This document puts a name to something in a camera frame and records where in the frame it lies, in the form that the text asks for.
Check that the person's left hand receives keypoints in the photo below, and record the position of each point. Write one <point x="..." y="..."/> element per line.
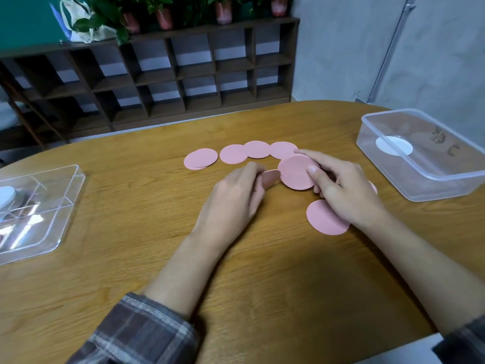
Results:
<point x="231" y="208"/>

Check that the person's right hand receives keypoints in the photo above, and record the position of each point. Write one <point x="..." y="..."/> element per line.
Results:
<point x="352" y="197"/>

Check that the pile of round paper discs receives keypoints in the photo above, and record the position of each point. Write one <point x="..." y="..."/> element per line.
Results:
<point x="326" y="219"/>

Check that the neat pink paper circle stack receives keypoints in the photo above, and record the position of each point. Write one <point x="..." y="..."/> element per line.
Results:
<point x="295" y="174"/>

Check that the white disc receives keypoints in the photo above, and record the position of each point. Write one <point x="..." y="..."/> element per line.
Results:
<point x="394" y="146"/>

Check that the clear divided tray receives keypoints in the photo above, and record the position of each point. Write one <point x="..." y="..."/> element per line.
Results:
<point x="64" y="185"/>

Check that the neat white paper circle stack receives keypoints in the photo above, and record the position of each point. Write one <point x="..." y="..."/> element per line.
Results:
<point x="5" y="197"/>

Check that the person's left forearm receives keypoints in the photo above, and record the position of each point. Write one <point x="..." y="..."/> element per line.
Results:
<point x="178" y="280"/>

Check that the person's right forearm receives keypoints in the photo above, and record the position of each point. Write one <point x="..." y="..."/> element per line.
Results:
<point x="428" y="265"/>

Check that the translucent plastic tub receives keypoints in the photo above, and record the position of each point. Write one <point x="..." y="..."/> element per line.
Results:
<point x="435" y="185"/>

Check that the dark wooden cubby shelf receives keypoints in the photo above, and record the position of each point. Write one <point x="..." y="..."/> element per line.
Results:
<point x="197" y="70"/>

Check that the white tote bag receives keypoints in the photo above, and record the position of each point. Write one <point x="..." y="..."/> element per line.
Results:
<point x="102" y="34"/>

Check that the blue bottle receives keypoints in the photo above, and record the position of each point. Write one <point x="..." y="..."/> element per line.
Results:
<point x="58" y="20"/>

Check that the grey wall pipe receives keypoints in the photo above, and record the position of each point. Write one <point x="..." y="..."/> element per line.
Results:
<point x="390" y="49"/>

